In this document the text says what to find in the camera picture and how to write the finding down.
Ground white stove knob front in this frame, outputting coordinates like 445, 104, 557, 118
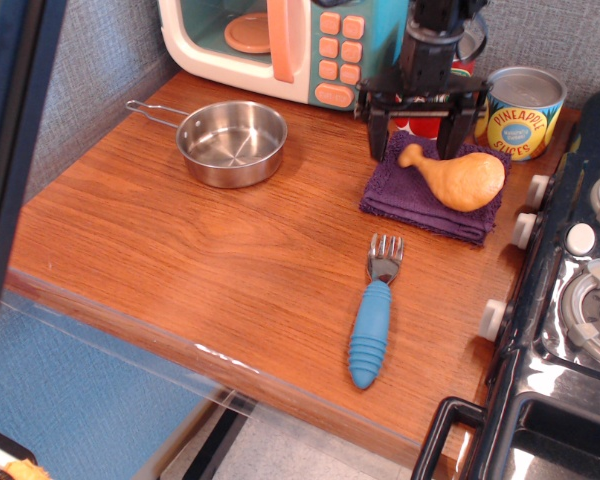
478, 299, 507, 342

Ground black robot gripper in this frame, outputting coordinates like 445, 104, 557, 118
355, 1, 489, 161

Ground black toy stove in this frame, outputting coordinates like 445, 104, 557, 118
413, 92, 600, 479

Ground dark blurred foreground post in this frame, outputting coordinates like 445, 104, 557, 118
0, 0, 69, 386

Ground blue handled fork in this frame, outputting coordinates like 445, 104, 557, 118
348, 234, 404, 389

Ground folded purple cloth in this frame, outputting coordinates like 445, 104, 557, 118
359, 130, 503, 246

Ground orange toy chicken leg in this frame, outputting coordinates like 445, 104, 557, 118
398, 144, 506, 212

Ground white stove knob rear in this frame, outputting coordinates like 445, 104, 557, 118
525, 175, 551, 210

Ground small steel pan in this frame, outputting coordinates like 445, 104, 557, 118
125, 100, 288, 189

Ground white stove knob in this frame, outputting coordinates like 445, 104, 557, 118
478, 299, 507, 342
511, 213, 537, 250
525, 175, 551, 210

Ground pineapple slices can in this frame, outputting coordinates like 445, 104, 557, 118
474, 66, 567, 161

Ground white stove knob middle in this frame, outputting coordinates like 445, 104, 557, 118
511, 213, 537, 250

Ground orange object bottom left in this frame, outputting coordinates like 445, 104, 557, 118
4, 459, 51, 480

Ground tomato sauce can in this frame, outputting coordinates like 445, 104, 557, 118
393, 31, 478, 139

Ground teal toy microwave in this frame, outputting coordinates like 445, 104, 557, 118
158, 1, 409, 111

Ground clear acrylic table guard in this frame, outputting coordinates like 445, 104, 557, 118
0, 267, 474, 480

